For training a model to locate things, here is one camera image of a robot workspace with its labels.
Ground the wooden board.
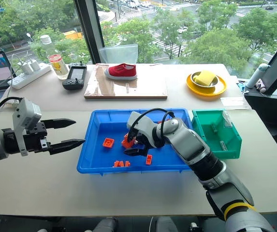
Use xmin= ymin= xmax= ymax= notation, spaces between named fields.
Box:
xmin=84 ymin=63 xmax=169 ymax=101

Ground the green plastic bin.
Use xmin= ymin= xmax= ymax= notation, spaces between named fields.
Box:
xmin=191 ymin=109 xmax=242 ymax=160

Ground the white power strip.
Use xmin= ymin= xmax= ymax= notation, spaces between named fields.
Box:
xmin=7 ymin=63 xmax=52 ymax=91

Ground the metal bowl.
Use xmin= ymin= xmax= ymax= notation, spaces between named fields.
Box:
xmin=190 ymin=71 xmax=219 ymax=88

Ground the small clear plastic pouch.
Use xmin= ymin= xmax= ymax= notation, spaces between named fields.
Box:
xmin=221 ymin=109 xmax=233 ymax=128

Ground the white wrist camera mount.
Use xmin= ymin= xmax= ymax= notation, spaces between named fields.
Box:
xmin=126 ymin=111 xmax=159 ymax=139
xmin=12 ymin=98 xmax=43 ymax=157

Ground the clear plastic bottle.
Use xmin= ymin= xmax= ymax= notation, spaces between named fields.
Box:
xmin=39 ymin=34 xmax=69 ymax=81

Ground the blue plastic bin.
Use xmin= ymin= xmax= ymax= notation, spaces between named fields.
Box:
xmin=76 ymin=107 xmax=195 ymax=175

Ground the white thermos bottle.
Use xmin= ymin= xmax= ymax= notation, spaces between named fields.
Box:
xmin=245 ymin=63 xmax=271 ymax=89

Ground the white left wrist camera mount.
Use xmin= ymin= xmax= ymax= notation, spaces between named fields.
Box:
xmin=12 ymin=98 xmax=43 ymax=157

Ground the yellow plate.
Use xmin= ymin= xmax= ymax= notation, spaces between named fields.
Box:
xmin=186 ymin=72 xmax=228 ymax=97

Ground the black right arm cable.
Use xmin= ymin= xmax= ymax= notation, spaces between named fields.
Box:
xmin=128 ymin=108 xmax=175 ymax=143

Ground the yellow sponge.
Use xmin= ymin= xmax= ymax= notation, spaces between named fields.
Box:
xmin=192 ymin=70 xmax=217 ymax=87

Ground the white charger plug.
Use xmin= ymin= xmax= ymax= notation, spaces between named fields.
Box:
xmin=30 ymin=59 xmax=41 ymax=72
xmin=19 ymin=62 xmax=34 ymax=75

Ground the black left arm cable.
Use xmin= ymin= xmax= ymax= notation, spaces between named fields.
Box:
xmin=0 ymin=96 xmax=24 ymax=124

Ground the red canvas shoe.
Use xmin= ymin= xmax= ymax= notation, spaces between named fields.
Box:
xmin=104 ymin=63 xmax=138 ymax=81

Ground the black side desk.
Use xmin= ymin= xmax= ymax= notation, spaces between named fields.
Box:
xmin=244 ymin=83 xmax=277 ymax=128

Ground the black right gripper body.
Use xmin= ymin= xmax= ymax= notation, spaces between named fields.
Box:
xmin=134 ymin=134 xmax=155 ymax=152

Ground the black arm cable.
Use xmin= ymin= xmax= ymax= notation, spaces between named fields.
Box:
xmin=128 ymin=108 xmax=175 ymax=143
xmin=0 ymin=96 xmax=24 ymax=124

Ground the dark window frame post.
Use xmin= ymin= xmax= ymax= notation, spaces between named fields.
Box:
xmin=73 ymin=0 xmax=105 ymax=65

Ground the dark rounded shape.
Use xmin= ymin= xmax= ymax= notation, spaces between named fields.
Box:
xmin=91 ymin=217 xmax=119 ymax=232

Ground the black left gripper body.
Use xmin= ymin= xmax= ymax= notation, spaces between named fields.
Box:
xmin=23 ymin=121 xmax=52 ymax=153

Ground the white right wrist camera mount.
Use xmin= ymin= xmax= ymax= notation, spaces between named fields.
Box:
xmin=126 ymin=111 xmax=159 ymax=139

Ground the clear plastic sheet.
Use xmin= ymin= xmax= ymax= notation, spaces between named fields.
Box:
xmin=219 ymin=96 xmax=246 ymax=109

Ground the clear plastic bag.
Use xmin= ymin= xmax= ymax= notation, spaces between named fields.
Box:
xmin=99 ymin=43 xmax=139 ymax=65

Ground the black remote controller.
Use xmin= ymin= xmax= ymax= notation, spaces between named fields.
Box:
xmin=61 ymin=61 xmax=88 ymax=91

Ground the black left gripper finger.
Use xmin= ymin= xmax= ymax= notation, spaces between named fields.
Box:
xmin=48 ymin=138 xmax=87 ymax=156
xmin=42 ymin=118 xmax=77 ymax=130

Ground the pink soft toy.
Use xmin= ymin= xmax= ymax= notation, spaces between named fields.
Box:
xmin=256 ymin=78 xmax=267 ymax=93

